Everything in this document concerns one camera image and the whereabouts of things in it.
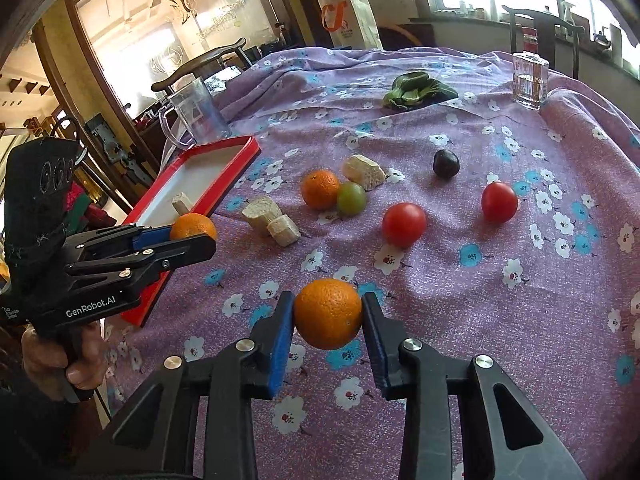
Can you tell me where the dark purple plum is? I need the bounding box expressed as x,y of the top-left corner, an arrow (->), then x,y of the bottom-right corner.
433,149 -> 461,179

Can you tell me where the grey metal machine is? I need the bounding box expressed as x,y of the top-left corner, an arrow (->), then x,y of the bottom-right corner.
82,115 -> 121,161

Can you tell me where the white paper bag orange print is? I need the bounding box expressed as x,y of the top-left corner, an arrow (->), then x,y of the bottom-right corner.
320,0 -> 383,51

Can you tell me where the green round fruit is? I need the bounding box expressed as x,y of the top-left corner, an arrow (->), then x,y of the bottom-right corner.
336,182 -> 367,217

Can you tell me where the dark wooden chair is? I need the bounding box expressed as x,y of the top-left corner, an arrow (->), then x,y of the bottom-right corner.
151,37 -> 256,93
501,4 -> 586,81

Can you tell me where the red tomato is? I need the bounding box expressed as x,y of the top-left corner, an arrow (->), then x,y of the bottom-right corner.
481,181 -> 519,224
382,202 -> 428,249

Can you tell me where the green leafy vegetable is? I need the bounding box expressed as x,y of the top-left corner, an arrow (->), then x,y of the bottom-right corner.
382,72 -> 460,110

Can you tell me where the large orange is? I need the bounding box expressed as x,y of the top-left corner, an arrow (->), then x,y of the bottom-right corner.
293,278 -> 364,351

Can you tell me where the small orange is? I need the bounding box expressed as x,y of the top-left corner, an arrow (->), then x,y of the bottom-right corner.
170,213 -> 219,243
301,169 -> 342,211

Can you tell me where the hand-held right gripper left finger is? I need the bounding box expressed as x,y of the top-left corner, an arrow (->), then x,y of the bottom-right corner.
75,290 -> 296,480

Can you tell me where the red quilted jacket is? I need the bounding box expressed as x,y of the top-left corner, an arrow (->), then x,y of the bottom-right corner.
62,180 -> 126,226

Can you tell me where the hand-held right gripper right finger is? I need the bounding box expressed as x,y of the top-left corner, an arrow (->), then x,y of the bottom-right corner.
361,291 -> 588,480

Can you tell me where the red tray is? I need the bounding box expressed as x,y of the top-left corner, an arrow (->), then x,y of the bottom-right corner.
120,135 -> 262,328

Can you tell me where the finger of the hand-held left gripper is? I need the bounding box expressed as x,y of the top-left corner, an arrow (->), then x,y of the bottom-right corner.
70,224 -> 174,262
66,233 -> 217,295

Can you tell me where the purple floral tablecloth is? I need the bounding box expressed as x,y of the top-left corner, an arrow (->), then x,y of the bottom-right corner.
102,46 -> 640,480

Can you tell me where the clear plastic mug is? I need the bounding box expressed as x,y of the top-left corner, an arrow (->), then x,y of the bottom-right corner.
159,76 -> 233,151

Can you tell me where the person's left hand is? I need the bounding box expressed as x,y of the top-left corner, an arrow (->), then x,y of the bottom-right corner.
22,320 -> 108,402

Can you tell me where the clear glass bottle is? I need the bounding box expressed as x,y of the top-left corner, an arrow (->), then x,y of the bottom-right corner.
512,51 -> 550,111

